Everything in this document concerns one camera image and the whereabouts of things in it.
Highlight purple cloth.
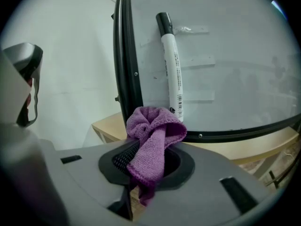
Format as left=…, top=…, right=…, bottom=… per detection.
left=126, top=105, right=188, bottom=207

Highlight white marker pen black cap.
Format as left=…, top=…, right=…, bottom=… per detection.
left=155, top=12, right=185, bottom=123

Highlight wooden table white legs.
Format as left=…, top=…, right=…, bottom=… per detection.
left=91, top=112, right=301, bottom=181

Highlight whiteboard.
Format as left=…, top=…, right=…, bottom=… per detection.
left=111, top=0, right=301, bottom=189

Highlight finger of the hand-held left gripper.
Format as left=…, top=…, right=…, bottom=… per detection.
left=2, top=42, right=44, bottom=128

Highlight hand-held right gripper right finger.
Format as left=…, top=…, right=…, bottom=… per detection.
left=131, top=142, right=278, bottom=226

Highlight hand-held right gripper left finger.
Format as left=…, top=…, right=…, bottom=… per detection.
left=55, top=138, right=142, bottom=221

